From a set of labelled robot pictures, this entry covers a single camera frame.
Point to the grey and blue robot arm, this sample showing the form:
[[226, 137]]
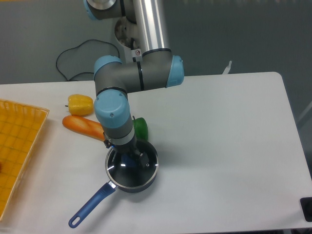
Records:
[[158, 68]]

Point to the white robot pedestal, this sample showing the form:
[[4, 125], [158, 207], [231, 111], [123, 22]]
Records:
[[126, 34]]

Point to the black device at table edge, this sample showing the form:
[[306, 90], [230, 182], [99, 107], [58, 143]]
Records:
[[306, 204]]

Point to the orange baguette bread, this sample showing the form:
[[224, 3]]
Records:
[[84, 127]]

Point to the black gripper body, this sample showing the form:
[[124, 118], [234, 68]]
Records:
[[125, 146]]

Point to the green bell pepper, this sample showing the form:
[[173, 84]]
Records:
[[141, 128]]

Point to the yellow bell pepper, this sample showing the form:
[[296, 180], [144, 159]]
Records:
[[80, 105]]

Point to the white table bracket right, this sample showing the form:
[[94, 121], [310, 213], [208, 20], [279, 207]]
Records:
[[227, 68]]

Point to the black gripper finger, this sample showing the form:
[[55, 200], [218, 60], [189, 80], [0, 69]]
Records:
[[143, 160]]

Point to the glass lid with blue knob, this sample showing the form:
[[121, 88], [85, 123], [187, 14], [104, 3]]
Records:
[[124, 172]]

